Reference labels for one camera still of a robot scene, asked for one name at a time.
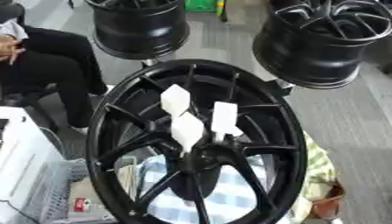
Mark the black spoked wheel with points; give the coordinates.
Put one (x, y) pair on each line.
(127, 137)

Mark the black wheel rim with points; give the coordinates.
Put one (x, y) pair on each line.
(140, 32)
(311, 49)

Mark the green box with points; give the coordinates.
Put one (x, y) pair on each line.
(200, 5)

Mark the person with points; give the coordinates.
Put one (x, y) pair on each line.
(56, 64)

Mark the white plastic crate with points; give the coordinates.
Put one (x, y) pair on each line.
(25, 172)

